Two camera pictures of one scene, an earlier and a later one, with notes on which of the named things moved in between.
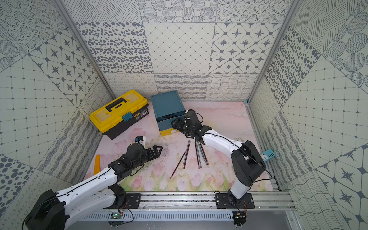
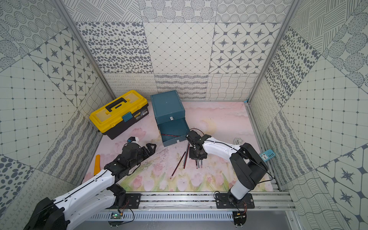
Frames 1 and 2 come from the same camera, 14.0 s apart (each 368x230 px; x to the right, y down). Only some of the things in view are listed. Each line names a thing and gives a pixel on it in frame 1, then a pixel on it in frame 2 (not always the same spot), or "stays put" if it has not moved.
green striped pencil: (186, 153) stays put
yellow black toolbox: (111, 119) stays put
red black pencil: (173, 173) stays put
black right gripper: (178, 124) → (191, 155)
